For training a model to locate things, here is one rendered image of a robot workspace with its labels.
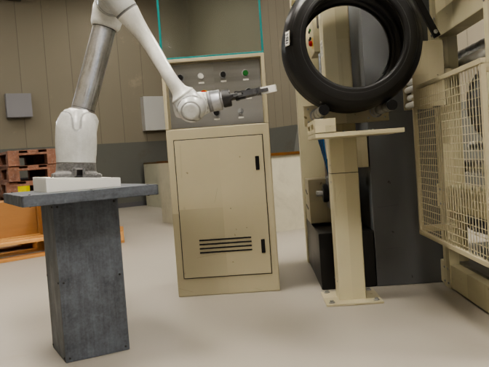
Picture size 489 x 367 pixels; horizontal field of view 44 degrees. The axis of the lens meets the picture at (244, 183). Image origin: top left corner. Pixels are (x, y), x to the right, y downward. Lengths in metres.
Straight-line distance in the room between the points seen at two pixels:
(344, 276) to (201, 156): 0.97
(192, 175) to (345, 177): 0.83
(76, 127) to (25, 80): 7.80
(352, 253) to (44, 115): 7.84
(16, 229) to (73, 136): 3.48
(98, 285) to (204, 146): 1.10
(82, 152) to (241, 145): 1.05
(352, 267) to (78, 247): 1.30
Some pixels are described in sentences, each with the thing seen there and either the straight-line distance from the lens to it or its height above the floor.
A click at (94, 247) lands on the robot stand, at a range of 2.41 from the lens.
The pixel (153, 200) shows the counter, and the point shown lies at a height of 0.10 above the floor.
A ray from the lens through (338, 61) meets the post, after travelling 2.92.
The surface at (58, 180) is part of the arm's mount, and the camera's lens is 2.34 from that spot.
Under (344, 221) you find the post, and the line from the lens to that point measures 2.91.
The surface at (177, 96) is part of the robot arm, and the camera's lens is 2.42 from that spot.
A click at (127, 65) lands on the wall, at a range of 10.66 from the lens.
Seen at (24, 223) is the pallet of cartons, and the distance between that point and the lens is 5.87.
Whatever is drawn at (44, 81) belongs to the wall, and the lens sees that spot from 10.27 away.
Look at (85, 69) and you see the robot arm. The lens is 2.70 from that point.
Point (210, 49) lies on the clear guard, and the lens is 3.28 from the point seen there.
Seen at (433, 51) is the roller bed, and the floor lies 1.15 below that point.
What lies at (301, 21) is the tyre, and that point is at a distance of 2.53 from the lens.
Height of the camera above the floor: 0.74
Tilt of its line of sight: 3 degrees down
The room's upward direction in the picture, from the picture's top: 4 degrees counter-clockwise
